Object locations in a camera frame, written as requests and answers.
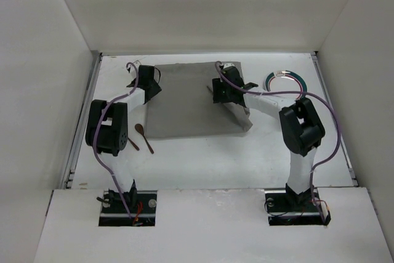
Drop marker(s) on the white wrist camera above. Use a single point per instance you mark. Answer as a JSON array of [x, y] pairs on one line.
[[228, 66], [132, 74]]

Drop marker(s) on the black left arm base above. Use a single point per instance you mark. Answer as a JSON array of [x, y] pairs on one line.
[[141, 208]]

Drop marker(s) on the grey cloth placemat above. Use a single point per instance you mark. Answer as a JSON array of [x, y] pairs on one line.
[[185, 108]]

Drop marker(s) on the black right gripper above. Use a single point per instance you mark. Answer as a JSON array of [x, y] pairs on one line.
[[220, 92]]

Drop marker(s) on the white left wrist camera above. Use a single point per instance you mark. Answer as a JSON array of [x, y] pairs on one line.
[[132, 74]]

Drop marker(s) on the brown wooden fork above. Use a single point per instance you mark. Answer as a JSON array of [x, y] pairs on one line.
[[133, 144]]

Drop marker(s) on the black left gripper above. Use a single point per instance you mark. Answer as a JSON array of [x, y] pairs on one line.
[[152, 89]]

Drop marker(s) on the white plate green rim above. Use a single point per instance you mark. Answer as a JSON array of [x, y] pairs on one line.
[[284, 80]]

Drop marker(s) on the brown wooden spoon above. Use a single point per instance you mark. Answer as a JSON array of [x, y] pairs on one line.
[[139, 129]]

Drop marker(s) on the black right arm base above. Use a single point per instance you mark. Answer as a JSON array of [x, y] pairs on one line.
[[283, 210]]

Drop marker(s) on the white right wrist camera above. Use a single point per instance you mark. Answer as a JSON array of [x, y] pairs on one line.
[[228, 66]]

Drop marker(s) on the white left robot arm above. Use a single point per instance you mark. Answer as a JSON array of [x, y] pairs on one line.
[[107, 129]]

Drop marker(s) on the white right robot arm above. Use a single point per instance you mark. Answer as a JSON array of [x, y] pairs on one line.
[[301, 127]]

